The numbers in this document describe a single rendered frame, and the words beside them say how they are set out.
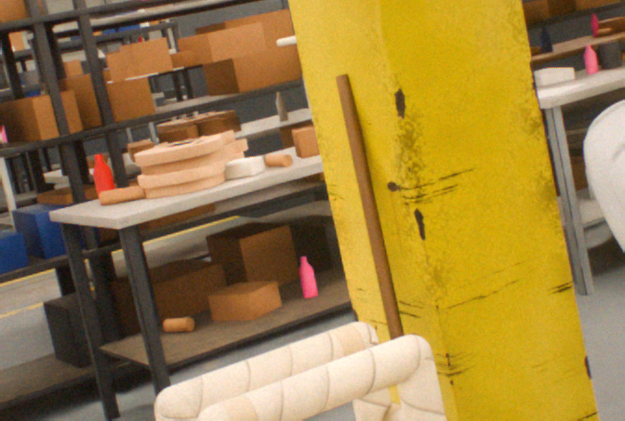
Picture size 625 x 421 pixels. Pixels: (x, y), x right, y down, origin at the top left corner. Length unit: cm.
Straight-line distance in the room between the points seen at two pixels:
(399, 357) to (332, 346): 8
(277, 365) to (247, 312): 410
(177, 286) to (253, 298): 88
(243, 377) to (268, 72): 516
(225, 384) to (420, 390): 15
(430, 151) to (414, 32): 19
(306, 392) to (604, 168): 45
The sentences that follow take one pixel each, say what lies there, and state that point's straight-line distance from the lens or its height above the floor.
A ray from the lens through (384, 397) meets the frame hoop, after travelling 105.
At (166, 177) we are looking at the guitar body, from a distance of 480.
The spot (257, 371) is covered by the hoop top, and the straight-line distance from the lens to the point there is 99.
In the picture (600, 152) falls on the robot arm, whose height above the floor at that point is 128.
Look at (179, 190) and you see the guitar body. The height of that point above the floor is 92.
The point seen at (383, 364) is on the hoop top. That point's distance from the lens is 95.
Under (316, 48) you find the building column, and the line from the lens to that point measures 207.
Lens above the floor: 147
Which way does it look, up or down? 8 degrees down
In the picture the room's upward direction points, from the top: 12 degrees counter-clockwise
